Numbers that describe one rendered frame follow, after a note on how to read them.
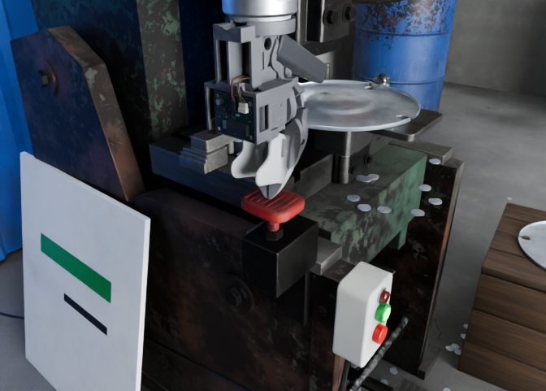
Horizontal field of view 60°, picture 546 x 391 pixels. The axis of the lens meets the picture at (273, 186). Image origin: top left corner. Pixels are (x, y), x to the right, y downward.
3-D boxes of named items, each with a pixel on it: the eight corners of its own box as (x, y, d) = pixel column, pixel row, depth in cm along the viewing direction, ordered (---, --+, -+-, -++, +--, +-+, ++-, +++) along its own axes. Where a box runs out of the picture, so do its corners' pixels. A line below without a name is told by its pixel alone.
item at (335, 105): (314, 76, 106) (315, 72, 105) (444, 100, 90) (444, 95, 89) (226, 108, 85) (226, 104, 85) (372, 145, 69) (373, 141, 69)
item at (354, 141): (433, 180, 89) (445, 110, 83) (401, 209, 79) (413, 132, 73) (320, 148, 103) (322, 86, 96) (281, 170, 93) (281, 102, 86)
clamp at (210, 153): (268, 144, 90) (267, 90, 85) (205, 174, 78) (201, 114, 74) (244, 136, 93) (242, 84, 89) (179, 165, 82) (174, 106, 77)
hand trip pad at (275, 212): (307, 247, 63) (309, 196, 60) (280, 268, 59) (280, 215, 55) (266, 229, 67) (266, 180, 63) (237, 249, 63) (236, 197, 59)
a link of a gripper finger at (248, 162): (224, 204, 57) (220, 132, 53) (256, 186, 61) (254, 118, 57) (244, 212, 55) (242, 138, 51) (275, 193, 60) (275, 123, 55)
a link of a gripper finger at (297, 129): (265, 162, 56) (264, 90, 52) (274, 158, 58) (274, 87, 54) (297, 172, 54) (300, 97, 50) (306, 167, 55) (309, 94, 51)
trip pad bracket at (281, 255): (314, 324, 73) (320, 214, 65) (276, 363, 67) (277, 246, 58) (283, 308, 77) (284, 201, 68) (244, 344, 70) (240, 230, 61)
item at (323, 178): (394, 140, 108) (397, 115, 105) (273, 222, 76) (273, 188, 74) (287, 114, 125) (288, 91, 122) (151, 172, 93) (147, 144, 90)
